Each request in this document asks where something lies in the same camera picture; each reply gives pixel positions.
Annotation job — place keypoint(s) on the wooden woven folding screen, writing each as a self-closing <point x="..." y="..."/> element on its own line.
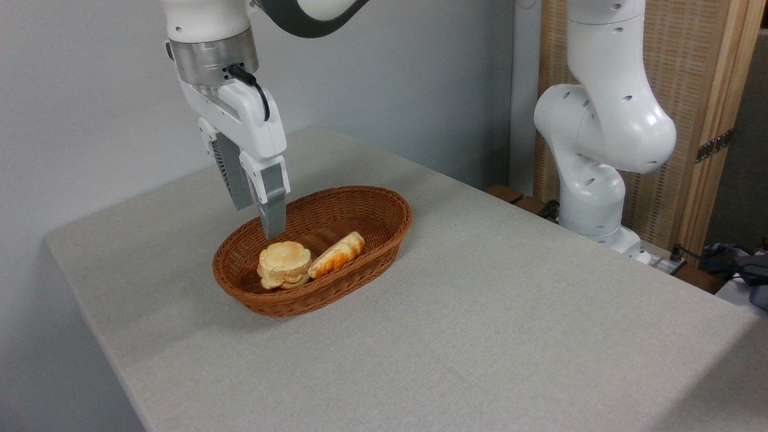
<point x="690" y="66"/>

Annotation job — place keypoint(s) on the long golden bread loaf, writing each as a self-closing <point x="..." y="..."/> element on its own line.
<point x="337" y="255"/>

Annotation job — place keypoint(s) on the dark grey bag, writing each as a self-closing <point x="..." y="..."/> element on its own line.
<point x="755" y="276"/>

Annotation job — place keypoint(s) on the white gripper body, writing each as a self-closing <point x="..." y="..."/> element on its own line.
<point x="258" y="123"/>

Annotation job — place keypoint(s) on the black power plug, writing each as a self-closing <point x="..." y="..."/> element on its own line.
<point x="676" y="254"/>

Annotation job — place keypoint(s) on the brown wooden platform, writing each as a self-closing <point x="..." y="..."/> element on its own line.
<point x="699" y="279"/>

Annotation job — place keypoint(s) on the brown wicker basket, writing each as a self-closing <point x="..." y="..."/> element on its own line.
<point x="366" y="216"/>

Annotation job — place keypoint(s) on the round pale bread roll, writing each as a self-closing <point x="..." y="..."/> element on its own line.
<point x="283" y="261"/>

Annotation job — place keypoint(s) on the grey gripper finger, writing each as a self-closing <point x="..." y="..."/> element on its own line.
<point x="234" y="174"/>
<point x="274" y="204"/>

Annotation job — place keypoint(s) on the white power strip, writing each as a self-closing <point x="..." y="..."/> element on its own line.
<point x="659" y="263"/>

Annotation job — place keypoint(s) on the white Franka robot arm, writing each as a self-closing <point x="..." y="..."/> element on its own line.
<point x="606" y="120"/>

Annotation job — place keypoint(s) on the dark metal screen hinge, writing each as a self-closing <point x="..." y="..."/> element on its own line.
<point x="714" y="146"/>

